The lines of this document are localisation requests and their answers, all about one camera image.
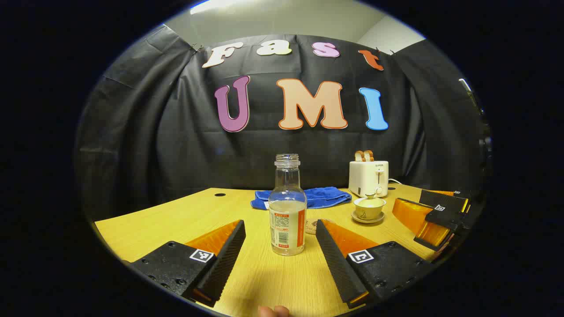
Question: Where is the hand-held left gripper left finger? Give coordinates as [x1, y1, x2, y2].
[130, 219, 246, 308]

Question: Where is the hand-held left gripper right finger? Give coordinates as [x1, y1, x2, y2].
[315, 219, 434, 309]

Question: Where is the round cork coaster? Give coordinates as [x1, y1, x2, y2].
[304, 218, 335, 235]

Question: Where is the white teacup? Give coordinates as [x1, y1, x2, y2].
[354, 200, 386, 220]

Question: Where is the white teacup lid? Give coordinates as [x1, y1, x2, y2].
[355, 192, 386, 207]

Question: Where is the clear water bottle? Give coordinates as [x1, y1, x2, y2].
[268, 154, 308, 256]

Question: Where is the white saucer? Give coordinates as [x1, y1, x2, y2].
[351, 210, 385, 224]

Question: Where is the white toaster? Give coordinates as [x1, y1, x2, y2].
[349, 160, 389, 198]

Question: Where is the blue towel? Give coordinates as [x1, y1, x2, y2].
[251, 187, 353, 210]

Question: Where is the black backdrop cloth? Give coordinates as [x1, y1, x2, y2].
[75, 24, 492, 221]

